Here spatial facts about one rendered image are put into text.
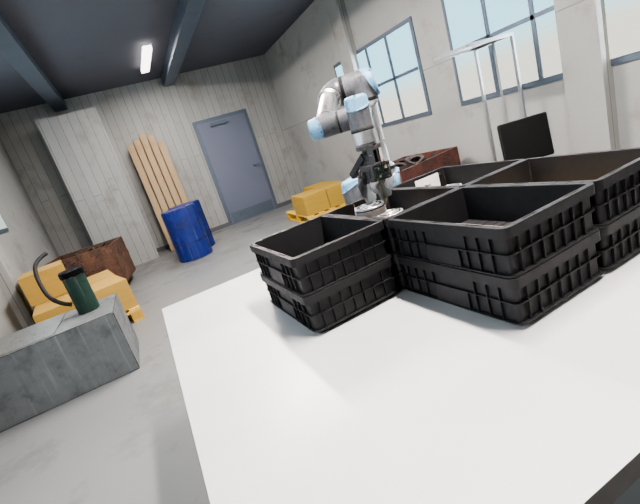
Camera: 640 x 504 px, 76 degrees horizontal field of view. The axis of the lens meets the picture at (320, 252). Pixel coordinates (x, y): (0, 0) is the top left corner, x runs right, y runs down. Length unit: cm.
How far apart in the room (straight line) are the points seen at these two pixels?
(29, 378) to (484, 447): 310
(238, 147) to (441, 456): 842
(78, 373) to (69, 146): 524
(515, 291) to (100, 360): 293
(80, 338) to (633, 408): 310
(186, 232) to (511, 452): 601
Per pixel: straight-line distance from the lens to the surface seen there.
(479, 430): 74
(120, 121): 874
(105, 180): 798
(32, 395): 350
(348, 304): 115
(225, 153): 881
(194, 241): 647
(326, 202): 617
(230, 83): 913
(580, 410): 77
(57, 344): 336
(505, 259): 91
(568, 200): 101
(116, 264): 626
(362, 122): 131
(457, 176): 176
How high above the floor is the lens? 120
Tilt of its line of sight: 15 degrees down
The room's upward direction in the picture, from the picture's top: 18 degrees counter-clockwise
